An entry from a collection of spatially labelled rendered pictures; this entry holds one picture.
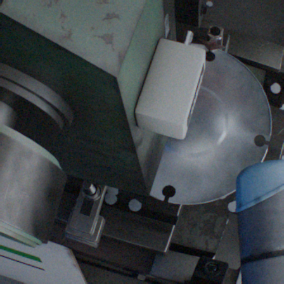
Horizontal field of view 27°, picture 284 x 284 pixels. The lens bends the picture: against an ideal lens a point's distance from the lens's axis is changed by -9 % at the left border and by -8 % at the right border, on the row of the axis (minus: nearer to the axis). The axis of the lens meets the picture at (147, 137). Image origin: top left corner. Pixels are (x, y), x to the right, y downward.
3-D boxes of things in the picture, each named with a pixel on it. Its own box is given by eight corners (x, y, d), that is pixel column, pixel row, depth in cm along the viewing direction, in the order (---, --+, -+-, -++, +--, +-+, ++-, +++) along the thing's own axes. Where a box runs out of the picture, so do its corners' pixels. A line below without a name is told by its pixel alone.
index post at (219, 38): (222, 46, 118) (224, 25, 109) (219, 59, 118) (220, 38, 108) (208, 42, 119) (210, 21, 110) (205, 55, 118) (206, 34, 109)
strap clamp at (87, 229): (124, 163, 113) (118, 146, 103) (97, 248, 108) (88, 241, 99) (92, 153, 114) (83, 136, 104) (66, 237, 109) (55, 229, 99)
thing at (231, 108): (135, 28, 112) (135, 26, 111) (284, 71, 108) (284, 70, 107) (82, 176, 105) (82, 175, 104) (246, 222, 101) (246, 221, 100)
